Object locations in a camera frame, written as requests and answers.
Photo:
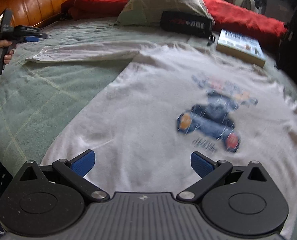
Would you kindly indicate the black zipper pouch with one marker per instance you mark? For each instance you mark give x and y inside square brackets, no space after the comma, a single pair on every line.
[189,24]

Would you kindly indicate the paperback book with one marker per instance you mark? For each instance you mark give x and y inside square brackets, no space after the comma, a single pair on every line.
[242,47]

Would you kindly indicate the green checked bed blanket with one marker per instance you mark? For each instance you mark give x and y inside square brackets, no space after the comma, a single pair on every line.
[38,100]

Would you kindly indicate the black backpack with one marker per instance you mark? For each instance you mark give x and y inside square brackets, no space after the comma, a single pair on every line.
[292,40]

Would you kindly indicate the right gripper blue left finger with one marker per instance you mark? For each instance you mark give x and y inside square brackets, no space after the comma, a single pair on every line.
[71,173]

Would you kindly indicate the grey green pillow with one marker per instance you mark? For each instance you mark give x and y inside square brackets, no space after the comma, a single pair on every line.
[148,12]

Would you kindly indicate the white printed t-shirt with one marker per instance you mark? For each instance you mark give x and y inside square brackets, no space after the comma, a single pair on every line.
[170,100]

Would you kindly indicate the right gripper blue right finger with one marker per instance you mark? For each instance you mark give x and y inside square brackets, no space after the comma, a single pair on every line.
[212,174]

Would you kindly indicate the long red pillow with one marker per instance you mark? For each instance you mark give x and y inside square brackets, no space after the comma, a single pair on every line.
[268,31]

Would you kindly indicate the red pillow near headboard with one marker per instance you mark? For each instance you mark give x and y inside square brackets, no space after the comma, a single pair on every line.
[84,9]

